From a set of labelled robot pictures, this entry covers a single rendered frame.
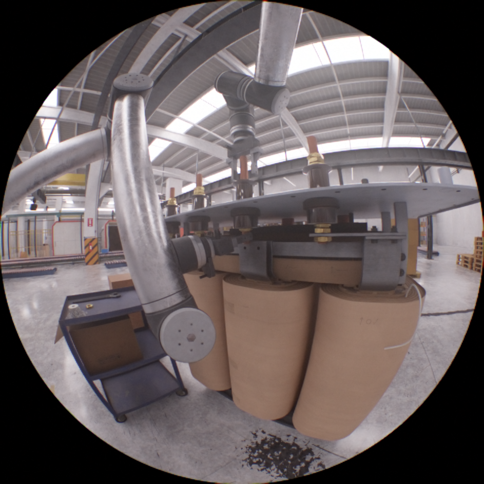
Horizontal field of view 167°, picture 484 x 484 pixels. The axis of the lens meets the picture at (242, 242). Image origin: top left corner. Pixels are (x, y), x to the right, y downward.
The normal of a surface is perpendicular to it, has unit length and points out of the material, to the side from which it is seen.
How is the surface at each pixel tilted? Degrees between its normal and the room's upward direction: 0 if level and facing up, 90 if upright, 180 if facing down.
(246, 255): 90
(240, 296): 90
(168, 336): 72
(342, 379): 90
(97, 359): 90
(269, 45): 143
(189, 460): 0
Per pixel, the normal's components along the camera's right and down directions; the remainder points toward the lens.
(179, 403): -0.03, -1.00
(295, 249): -0.61, 0.04
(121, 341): 0.79, 0.00
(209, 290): 0.18, 0.03
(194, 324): 0.59, -0.26
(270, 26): -0.51, 0.82
